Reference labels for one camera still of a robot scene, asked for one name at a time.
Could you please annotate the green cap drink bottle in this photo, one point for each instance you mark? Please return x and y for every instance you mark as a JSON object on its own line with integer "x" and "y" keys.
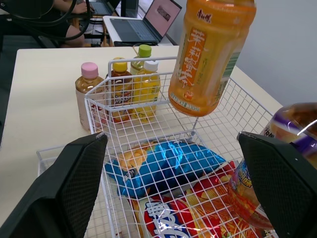
{"x": 144, "y": 51}

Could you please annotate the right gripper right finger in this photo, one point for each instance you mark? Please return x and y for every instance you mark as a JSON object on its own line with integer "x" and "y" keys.
{"x": 282, "y": 183}

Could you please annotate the open laptop with pink screen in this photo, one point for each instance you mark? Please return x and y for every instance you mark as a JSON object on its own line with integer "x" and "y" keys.
{"x": 138, "y": 28}

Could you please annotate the blue chip snack pack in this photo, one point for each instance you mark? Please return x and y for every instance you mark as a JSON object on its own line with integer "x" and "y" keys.
{"x": 168, "y": 166}

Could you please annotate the person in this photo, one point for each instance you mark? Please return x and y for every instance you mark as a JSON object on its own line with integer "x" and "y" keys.
{"x": 74, "y": 32}

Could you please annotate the dark open laptop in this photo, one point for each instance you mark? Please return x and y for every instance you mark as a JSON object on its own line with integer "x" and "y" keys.
{"x": 101, "y": 7}

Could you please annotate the orange label tea bottle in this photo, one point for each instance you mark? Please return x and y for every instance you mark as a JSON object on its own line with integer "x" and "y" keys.
{"x": 213, "y": 54}

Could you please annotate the white cap yellow juice bottle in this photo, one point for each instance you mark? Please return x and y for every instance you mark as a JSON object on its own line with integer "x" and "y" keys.
{"x": 146, "y": 86}

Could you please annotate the red chip snack pack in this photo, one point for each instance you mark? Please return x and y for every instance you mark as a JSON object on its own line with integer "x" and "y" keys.
{"x": 198, "y": 213}

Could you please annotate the yellow cap brown tea bottle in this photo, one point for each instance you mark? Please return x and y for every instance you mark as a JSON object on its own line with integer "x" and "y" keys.
{"x": 120, "y": 84}

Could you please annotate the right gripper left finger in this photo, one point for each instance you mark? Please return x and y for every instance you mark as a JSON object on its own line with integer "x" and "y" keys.
{"x": 62, "y": 188}

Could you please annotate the pink cap drink bottle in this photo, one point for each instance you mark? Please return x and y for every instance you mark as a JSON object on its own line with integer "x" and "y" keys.
{"x": 85, "y": 89}

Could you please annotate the purple label drink bottle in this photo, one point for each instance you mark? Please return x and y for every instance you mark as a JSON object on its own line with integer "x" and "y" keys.
{"x": 284, "y": 124}

